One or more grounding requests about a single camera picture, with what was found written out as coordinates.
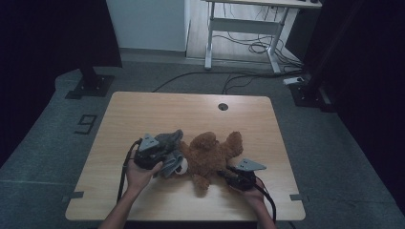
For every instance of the person's right hand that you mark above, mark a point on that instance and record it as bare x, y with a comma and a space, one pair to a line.
251, 195

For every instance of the grey tape strip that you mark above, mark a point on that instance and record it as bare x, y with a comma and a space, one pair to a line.
74, 195
298, 197

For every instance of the grey fluffy cloth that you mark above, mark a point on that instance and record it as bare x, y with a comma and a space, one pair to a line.
172, 152

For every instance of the black curtain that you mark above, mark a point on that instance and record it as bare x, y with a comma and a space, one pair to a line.
366, 63
47, 47

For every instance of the white power strip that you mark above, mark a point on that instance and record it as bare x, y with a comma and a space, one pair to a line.
293, 80

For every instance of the black stand base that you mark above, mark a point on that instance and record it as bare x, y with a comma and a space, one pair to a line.
310, 93
92, 84

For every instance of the white desk frame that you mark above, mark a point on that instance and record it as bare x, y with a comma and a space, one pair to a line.
242, 25

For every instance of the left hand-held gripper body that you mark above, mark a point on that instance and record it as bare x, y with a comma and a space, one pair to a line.
148, 156

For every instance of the brown teddy bear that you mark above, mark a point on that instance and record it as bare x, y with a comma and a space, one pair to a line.
210, 156

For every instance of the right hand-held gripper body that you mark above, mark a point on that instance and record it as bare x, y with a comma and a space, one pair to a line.
245, 178

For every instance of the person's left hand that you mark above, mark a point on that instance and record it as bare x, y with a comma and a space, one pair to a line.
140, 178

